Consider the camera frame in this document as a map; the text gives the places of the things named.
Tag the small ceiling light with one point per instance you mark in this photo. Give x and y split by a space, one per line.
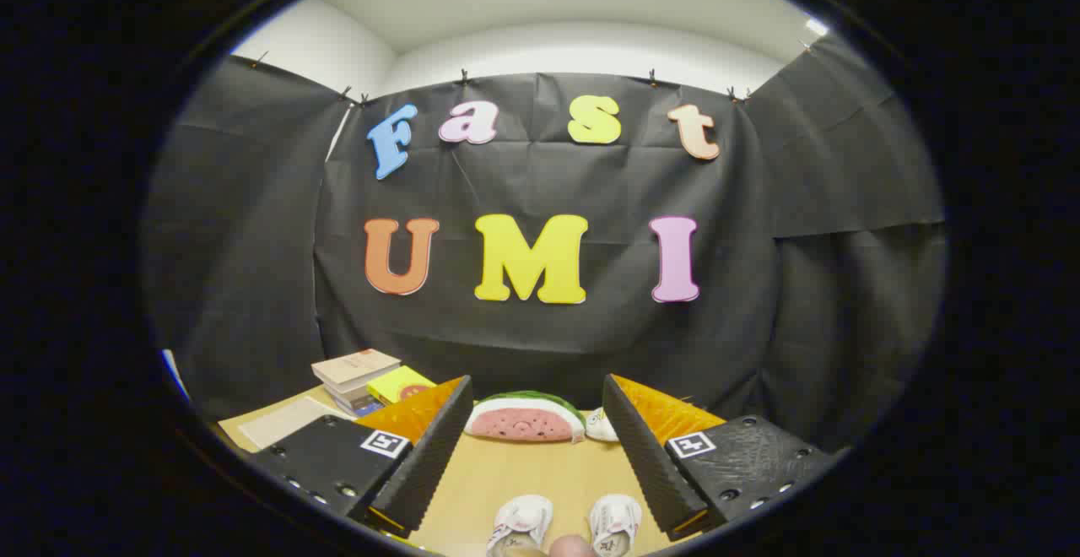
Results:
817 26

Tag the white plush toy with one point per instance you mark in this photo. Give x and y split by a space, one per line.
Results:
599 426

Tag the cream fabric storage box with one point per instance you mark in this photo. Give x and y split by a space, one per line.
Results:
287 422

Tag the beige book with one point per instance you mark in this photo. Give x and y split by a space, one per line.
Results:
354 365

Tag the white shoe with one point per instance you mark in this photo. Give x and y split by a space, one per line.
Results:
523 513
616 516

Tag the watermelon slice plush toy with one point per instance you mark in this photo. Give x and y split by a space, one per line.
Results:
523 422

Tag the blue book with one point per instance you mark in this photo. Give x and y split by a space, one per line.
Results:
361 407

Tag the grey book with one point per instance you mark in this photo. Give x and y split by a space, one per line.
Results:
346 392

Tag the yellow book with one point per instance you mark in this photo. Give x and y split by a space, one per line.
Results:
396 384

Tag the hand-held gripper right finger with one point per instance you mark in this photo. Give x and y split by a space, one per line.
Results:
645 464

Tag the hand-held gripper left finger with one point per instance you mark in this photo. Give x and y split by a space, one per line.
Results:
430 464

